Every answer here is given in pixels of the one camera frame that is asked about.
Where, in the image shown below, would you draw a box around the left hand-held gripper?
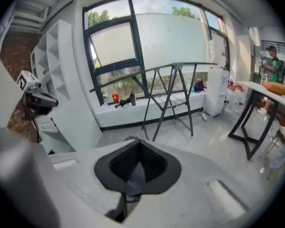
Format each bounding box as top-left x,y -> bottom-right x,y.
16,70 -> 59,121

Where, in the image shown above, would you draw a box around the white floor cable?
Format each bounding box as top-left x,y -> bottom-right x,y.
154,108 -> 205,143

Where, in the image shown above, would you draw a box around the white table black legs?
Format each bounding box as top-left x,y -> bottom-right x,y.
228,80 -> 285,161

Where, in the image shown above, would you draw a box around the clear water jug red label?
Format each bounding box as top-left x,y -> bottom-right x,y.
225,88 -> 238,113
235,89 -> 248,113

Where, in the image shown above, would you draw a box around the grey metal drying rack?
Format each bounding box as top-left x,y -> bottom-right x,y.
89,62 -> 219,142

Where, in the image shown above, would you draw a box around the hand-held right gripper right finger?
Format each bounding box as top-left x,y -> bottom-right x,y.
126,139 -> 266,228

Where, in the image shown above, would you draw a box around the white water dispenser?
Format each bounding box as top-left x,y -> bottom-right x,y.
205,68 -> 230,117

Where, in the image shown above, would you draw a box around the dark purple bag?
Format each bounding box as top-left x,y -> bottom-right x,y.
193,79 -> 207,93

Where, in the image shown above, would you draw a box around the black cable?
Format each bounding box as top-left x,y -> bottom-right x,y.
31,113 -> 43,144

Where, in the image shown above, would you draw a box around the black framed window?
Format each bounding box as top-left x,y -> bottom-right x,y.
82,0 -> 230,107

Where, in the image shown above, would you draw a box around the black railing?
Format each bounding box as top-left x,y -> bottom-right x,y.
260,40 -> 285,65

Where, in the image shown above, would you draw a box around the white bookshelf with drawers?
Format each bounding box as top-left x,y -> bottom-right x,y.
30,19 -> 103,154

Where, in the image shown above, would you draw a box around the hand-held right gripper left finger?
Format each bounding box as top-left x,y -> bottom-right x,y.
48,138 -> 142,224

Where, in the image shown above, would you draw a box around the pale blue plastic bag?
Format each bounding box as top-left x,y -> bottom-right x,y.
267,140 -> 285,170

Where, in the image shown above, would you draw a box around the dark grey garment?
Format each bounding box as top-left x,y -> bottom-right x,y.
126,161 -> 148,203

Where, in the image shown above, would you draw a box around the black hand tool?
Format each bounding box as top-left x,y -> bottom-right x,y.
114,98 -> 132,109

